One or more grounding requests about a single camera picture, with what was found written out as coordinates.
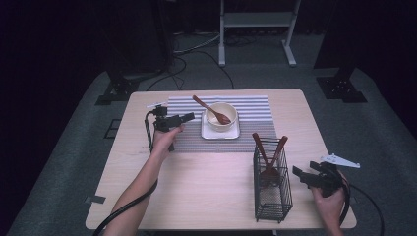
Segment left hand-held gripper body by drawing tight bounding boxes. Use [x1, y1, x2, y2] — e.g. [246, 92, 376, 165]
[146, 101, 185, 134]

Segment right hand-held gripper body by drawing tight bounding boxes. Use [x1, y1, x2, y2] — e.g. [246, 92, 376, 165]
[308, 152, 361, 199]

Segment brown wooden spoon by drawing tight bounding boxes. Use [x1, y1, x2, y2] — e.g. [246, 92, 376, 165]
[192, 94, 232, 126]
[251, 132, 275, 185]
[266, 135, 289, 187]

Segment black wire mesh basket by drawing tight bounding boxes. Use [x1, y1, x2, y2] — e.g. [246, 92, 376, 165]
[252, 137, 294, 224]

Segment cream bowl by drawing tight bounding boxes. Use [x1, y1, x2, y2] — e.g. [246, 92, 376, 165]
[205, 101, 238, 133]

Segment person's left hand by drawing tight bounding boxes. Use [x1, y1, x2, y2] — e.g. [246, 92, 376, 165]
[150, 125, 186, 155]

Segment person's right hand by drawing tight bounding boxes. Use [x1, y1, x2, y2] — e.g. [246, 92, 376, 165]
[310, 171, 349, 228]

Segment white square plate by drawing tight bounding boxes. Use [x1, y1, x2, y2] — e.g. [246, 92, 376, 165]
[200, 111, 241, 141]

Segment black metal stand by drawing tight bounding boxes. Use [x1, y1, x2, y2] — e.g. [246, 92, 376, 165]
[94, 62, 142, 106]
[314, 0, 368, 104]

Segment grey striped placemat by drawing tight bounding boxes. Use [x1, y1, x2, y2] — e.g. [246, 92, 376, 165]
[166, 94, 278, 153]

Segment grey tape strip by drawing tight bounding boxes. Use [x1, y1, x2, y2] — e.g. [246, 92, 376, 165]
[84, 195, 107, 205]

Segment white metal stand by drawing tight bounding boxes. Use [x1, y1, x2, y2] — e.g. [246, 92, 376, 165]
[217, 0, 302, 68]

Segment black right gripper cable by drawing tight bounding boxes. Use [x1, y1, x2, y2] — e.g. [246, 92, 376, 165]
[337, 178, 386, 236]

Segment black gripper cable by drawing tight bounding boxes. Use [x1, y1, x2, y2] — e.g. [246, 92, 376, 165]
[92, 110, 159, 236]
[337, 178, 386, 236]

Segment black floor cables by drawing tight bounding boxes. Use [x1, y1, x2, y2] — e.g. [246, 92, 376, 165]
[146, 32, 236, 91]

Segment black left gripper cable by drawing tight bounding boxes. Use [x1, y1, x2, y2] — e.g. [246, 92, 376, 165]
[92, 110, 159, 236]

